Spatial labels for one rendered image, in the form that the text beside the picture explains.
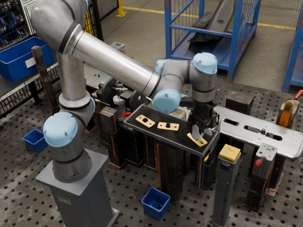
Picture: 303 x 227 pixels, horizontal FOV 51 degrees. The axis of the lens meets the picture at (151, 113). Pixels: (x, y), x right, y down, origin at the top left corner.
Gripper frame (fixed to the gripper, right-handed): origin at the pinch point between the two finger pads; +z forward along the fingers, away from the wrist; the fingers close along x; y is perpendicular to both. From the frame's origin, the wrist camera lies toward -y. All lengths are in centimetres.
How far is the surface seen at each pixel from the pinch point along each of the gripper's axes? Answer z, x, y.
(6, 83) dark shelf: 15, -52, -112
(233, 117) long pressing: 17.8, 34.7, -13.6
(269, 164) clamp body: 14.0, 22.5, 18.6
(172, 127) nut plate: 1.5, -4.2, -10.8
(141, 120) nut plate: 1.5, -11.8, -21.9
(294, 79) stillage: 98, 196, -84
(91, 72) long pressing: 18, -5, -96
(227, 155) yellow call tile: 1.7, 3.8, 13.1
